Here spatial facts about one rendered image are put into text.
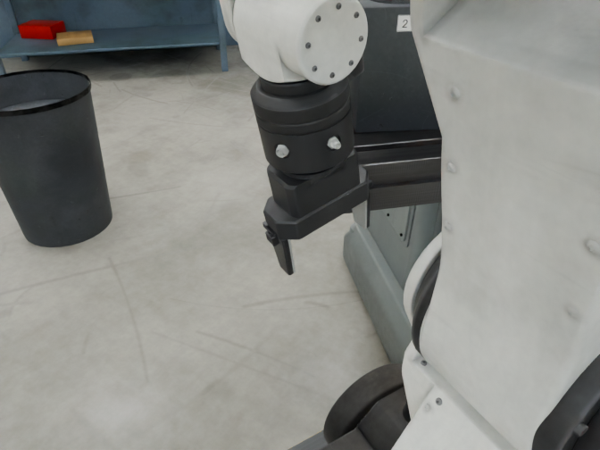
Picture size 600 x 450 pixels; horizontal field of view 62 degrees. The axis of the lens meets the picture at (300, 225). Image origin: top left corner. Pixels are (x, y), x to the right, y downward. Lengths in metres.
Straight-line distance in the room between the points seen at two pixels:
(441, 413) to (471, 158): 0.26
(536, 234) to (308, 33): 0.20
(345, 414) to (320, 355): 0.83
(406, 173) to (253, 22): 0.40
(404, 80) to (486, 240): 0.51
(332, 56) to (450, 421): 0.31
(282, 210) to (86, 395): 1.30
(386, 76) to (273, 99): 0.38
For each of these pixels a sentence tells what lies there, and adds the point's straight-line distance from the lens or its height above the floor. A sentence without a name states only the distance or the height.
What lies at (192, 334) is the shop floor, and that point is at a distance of 1.79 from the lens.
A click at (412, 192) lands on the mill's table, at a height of 0.90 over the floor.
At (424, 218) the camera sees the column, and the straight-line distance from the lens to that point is 1.49.
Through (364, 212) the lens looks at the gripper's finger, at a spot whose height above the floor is 0.98.
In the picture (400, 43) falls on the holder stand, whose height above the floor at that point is 1.10.
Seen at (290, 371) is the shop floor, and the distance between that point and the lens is 1.65.
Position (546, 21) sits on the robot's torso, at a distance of 0.26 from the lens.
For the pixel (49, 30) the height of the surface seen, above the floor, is 0.30.
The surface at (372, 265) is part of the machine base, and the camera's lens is 1.76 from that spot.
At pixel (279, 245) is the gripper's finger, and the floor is 0.97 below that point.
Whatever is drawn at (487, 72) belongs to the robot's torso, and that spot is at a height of 1.22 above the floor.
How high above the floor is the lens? 1.29
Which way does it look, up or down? 35 degrees down
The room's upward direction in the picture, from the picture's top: straight up
